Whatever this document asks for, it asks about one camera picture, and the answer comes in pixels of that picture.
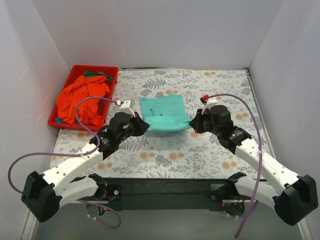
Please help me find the green t shirt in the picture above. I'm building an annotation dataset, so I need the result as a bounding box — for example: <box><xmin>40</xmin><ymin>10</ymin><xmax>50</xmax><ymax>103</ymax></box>
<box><xmin>83</xmin><ymin>71</ymin><xmax>113</xmax><ymax>82</ymax></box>

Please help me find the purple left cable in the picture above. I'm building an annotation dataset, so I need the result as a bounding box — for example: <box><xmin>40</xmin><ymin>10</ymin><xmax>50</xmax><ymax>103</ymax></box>
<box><xmin>7</xmin><ymin>96</ymin><xmax>122</xmax><ymax>229</ymax></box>

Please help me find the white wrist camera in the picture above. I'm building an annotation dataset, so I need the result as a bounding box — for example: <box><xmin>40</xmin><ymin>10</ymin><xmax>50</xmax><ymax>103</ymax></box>
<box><xmin>200</xmin><ymin>95</ymin><xmax>218</xmax><ymax>114</ymax></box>
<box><xmin>116</xmin><ymin>99</ymin><xmax>135</xmax><ymax>117</ymax></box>

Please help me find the teal t shirt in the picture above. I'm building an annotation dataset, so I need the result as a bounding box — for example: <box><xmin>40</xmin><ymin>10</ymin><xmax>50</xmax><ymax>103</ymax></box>
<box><xmin>140</xmin><ymin>94</ymin><xmax>192</xmax><ymax>133</ymax></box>

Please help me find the blue t shirt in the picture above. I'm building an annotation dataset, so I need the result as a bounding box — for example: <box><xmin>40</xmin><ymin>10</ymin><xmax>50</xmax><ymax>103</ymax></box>
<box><xmin>55</xmin><ymin>117</ymin><xmax>65</xmax><ymax>124</ymax></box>

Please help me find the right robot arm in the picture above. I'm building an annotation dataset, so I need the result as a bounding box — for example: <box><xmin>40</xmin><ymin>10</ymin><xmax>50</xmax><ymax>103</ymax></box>
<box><xmin>189</xmin><ymin>105</ymin><xmax>319</xmax><ymax>226</ymax></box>

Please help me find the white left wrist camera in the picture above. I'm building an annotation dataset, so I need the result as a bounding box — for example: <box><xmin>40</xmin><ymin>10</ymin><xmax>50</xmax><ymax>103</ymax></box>
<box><xmin>116</xmin><ymin>99</ymin><xmax>135</xmax><ymax>117</ymax></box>

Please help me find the floral tablecloth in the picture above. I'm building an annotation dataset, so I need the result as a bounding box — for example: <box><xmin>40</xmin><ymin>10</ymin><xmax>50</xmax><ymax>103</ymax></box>
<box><xmin>84</xmin><ymin>70</ymin><xmax>273</xmax><ymax>179</ymax></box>

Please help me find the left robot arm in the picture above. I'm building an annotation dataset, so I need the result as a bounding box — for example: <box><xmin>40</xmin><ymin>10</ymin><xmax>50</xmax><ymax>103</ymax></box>
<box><xmin>21</xmin><ymin>112</ymin><xmax>150</xmax><ymax>223</ymax></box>

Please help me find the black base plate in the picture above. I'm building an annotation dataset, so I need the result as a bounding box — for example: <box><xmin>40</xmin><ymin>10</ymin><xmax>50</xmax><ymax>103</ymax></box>
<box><xmin>43</xmin><ymin>176</ymin><xmax>286</xmax><ymax>212</ymax></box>

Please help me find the orange t shirt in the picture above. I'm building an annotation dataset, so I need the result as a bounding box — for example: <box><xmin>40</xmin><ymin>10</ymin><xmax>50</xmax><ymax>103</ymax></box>
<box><xmin>56</xmin><ymin>74</ymin><xmax>110</xmax><ymax>126</ymax></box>

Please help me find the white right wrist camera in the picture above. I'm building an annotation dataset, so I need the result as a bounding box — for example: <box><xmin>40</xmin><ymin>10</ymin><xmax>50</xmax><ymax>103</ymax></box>
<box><xmin>200</xmin><ymin>95</ymin><xmax>218</xmax><ymax>114</ymax></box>

